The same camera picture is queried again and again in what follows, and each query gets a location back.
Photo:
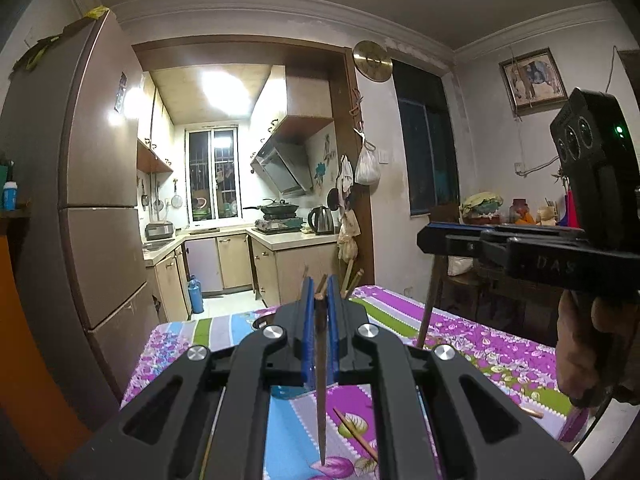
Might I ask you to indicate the floral striped tablecloth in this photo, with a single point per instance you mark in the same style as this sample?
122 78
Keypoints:
475 340

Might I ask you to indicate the dark wooden side table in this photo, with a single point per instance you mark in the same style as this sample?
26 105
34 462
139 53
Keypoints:
530 310

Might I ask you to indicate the hanging strainer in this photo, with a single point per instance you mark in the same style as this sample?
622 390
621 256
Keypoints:
176 201

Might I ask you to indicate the beige base cabinets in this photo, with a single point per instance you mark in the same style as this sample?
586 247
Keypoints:
232 260

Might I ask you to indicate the black wok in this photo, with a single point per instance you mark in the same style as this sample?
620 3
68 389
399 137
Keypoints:
277 206

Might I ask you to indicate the dark brown chopstick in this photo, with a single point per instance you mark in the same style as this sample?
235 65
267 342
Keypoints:
320 410

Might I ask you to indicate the white light switch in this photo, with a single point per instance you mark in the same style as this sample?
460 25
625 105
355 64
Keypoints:
383 156

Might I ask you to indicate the gas stove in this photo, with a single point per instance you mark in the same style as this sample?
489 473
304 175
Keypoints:
277 224

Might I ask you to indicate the refrigerator sticker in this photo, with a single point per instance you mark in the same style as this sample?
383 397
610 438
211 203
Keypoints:
120 92

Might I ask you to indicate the blue gas cylinder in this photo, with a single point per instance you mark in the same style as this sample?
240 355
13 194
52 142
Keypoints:
195 296

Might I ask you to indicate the white plastic bag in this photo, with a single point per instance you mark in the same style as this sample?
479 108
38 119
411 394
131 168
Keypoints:
367 167

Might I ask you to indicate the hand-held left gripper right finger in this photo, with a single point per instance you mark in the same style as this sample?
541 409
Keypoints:
334 345

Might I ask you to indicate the yellow bag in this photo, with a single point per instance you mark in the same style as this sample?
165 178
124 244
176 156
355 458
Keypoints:
96 12

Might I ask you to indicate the barred kitchen window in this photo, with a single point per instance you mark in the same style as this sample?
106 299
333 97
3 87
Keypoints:
212 170

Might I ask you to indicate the green container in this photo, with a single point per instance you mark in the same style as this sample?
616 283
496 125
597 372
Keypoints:
5 171

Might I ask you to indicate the brown wooden chopstick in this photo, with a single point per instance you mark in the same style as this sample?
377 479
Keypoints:
428 305

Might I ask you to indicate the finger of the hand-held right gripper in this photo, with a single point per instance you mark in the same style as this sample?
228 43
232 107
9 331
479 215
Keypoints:
460 224
460 245

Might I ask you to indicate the beige cabinet above hood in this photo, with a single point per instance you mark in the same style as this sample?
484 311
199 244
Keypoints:
295 95

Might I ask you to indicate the glass jar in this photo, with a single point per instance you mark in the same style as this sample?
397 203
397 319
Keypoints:
520 211

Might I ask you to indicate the hanging kitchen cloths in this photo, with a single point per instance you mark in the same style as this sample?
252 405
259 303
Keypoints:
348 230

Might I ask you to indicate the kitchen ceiling light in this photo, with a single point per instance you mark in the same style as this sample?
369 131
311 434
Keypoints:
225 92

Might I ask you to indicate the framed elephant picture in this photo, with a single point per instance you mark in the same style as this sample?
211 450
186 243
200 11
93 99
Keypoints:
534 80

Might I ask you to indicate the brown refrigerator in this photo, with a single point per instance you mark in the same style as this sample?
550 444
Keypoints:
100 160

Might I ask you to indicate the gold wall clock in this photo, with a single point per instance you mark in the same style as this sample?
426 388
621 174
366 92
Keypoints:
372 61

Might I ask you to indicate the steel range hood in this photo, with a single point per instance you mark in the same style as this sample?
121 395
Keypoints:
280 165

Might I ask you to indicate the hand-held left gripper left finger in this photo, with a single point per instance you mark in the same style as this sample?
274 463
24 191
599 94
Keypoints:
306 340

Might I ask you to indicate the person's right hand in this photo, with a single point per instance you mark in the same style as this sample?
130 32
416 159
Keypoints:
575 345

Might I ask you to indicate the dark room window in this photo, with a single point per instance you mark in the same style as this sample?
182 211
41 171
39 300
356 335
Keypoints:
425 155

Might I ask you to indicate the light bamboo chopstick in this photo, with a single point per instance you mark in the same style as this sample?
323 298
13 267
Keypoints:
354 281
322 285
356 435
531 412

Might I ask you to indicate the blue capped bottle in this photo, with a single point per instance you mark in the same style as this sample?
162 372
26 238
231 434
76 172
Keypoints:
10 196

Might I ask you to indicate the steel electric kettle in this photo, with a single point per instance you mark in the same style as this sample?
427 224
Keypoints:
321 221

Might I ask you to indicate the beige wall cabinets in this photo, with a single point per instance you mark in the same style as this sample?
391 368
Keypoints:
152 125

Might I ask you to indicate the beige cabinet under stove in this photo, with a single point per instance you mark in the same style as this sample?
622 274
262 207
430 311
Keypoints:
290 270

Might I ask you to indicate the hanging black pan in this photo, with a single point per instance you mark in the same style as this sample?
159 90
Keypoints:
333 196

